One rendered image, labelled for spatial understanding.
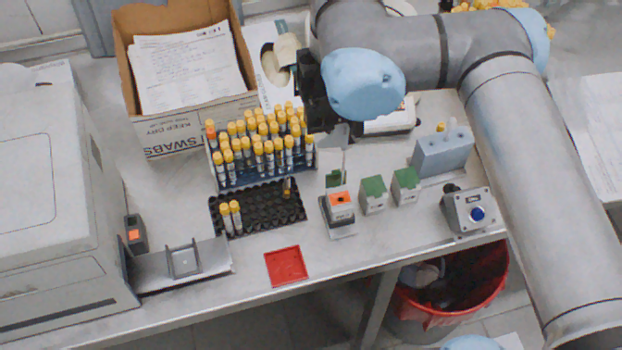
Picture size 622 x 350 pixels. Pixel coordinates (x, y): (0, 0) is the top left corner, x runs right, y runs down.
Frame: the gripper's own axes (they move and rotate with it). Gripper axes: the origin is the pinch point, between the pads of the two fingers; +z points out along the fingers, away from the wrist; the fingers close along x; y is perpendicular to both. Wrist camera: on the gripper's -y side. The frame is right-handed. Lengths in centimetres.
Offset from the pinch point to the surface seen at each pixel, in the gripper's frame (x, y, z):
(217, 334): -12, 32, 114
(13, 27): -57, 54, 18
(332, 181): -3.0, 0.5, 17.5
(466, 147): -3.5, -25.7, 18.1
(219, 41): -44, 13, 20
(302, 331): -5, 6, 114
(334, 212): 1.9, 1.5, 19.9
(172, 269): 4.4, 31.0, 20.8
